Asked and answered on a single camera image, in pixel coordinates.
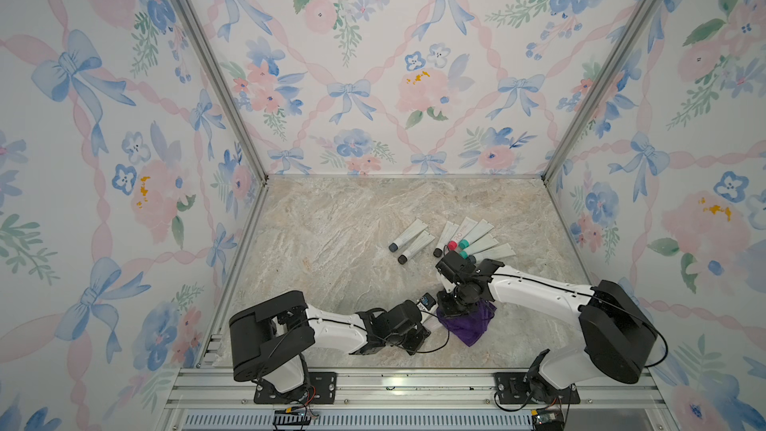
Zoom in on purple cloth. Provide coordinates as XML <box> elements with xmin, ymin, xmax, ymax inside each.
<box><xmin>436</xmin><ymin>301</ymin><xmax>497</xmax><ymax>347</ymax></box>

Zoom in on white tube front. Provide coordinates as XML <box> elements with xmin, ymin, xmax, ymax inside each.
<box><xmin>469</xmin><ymin>243</ymin><xmax>516</xmax><ymax>263</ymax></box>

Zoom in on white toothpaste tube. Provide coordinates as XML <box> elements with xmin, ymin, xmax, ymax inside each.
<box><xmin>458</xmin><ymin>219</ymin><xmax>494</xmax><ymax>249</ymax></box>

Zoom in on white tube black cap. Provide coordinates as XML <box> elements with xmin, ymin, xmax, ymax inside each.
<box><xmin>433</xmin><ymin>221</ymin><xmax>459</xmax><ymax>257</ymax></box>

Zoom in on white tube pink cap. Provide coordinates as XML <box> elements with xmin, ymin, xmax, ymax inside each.
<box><xmin>447</xmin><ymin>217</ymin><xmax>478</xmax><ymax>251</ymax></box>
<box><xmin>421</xmin><ymin>310</ymin><xmax>441</xmax><ymax>329</ymax></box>

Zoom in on white tube dark cap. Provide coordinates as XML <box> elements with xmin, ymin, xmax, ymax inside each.
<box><xmin>397</xmin><ymin>231</ymin><xmax>436</xmax><ymax>265</ymax></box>

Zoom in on white tube grey cap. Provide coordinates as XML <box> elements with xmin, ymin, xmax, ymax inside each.
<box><xmin>459</xmin><ymin>233</ymin><xmax>499</xmax><ymax>259</ymax></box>

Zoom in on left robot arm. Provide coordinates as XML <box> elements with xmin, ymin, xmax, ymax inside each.
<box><xmin>229</xmin><ymin>291</ymin><xmax>431</xmax><ymax>395</ymax></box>

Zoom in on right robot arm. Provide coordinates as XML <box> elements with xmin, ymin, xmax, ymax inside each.
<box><xmin>436</xmin><ymin>251</ymin><xmax>659</xmax><ymax>392</ymax></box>

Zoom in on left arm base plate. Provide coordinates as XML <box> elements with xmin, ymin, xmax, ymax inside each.
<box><xmin>253</xmin><ymin>371</ymin><xmax>338</xmax><ymax>405</ymax></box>

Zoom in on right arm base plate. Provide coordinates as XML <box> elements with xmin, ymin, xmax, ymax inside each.
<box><xmin>493</xmin><ymin>371</ymin><xmax>580</xmax><ymax>405</ymax></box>

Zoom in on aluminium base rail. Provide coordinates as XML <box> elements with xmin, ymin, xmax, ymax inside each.
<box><xmin>157</xmin><ymin>368</ymin><xmax>678</xmax><ymax>430</ymax></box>

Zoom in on aluminium corner post right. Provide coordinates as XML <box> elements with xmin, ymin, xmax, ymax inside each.
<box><xmin>542</xmin><ymin>0</ymin><xmax>662</xmax><ymax>192</ymax></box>

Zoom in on aluminium corner post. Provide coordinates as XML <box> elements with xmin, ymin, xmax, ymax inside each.
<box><xmin>170</xmin><ymin>0</ymin><xmax>268</xmax><ymax>187</ymax></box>
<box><xmin>542</xmin><ymin>0</ymin><xmax>662</xmax><ymax>192</ymax></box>

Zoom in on aluminium corner post left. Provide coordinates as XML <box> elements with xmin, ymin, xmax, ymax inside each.
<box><xmin>170</xmin><ymin>0</ymin><xmax>268</xmax><ymax>187</ymax></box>

